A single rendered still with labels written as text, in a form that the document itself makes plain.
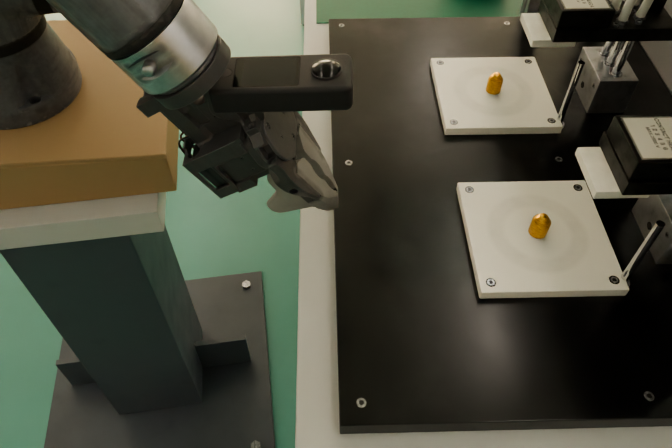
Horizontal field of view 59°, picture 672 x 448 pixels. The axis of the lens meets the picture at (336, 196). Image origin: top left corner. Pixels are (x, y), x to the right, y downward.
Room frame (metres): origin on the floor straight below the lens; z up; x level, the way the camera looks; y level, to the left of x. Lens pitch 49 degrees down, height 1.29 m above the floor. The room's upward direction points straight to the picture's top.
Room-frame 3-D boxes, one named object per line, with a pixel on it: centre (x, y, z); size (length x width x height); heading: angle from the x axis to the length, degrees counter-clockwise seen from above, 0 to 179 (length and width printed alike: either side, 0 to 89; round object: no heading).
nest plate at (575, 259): (0.39, -0.22, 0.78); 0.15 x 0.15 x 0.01; 1
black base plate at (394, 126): (0.51, -0.23, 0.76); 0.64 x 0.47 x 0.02; 1
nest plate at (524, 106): (0.63, -0.21, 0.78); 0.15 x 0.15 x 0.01; 1
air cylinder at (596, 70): (0.64, -0.36, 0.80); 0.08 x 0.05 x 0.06; 1
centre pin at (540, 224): (0.39, -0.22, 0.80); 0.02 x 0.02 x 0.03
